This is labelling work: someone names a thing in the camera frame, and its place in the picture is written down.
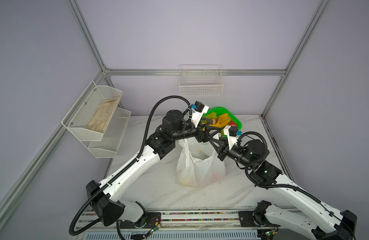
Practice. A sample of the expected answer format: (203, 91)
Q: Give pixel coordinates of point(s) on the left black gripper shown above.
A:
(200, 133)

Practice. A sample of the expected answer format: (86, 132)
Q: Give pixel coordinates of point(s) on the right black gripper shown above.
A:
(222, 150)

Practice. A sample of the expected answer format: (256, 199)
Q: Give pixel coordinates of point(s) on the fake yellow banana bunch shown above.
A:
(219, 121)

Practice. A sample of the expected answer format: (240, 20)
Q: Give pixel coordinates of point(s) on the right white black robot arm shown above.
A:
(320, 221)

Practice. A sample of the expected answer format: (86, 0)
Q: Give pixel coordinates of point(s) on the white wire wall basket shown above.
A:
(201, 80)

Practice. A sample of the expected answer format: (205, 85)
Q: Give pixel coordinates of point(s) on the white mesh shelf bin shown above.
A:
(90, 116)
(111, 141)

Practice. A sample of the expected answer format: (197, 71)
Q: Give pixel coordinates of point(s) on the lower white mesh shelf bin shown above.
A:
(111, 141)

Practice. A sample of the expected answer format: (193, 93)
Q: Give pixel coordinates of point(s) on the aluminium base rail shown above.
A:
(204, 225)

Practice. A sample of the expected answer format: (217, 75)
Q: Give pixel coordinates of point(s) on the green plastic fruit basket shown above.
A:
(220, 111)

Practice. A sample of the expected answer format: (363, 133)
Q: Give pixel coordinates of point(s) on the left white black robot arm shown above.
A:
(104, 197)

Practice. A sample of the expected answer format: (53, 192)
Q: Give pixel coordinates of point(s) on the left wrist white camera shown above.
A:
(198, 109)

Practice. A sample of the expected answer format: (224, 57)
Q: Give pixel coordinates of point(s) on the wrist white camera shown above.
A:
(198, 109)
(232, 133)

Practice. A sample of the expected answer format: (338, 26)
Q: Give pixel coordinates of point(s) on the upper white mesh shelf bin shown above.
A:
(90, 116)

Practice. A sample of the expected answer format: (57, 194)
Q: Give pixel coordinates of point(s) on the white plastic bag lemon print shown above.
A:
(198, 164)

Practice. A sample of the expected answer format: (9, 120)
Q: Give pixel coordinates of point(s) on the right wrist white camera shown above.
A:
(232, 133)

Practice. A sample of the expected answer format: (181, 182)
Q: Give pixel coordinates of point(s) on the beige cloth in bin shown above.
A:
(102, 115)

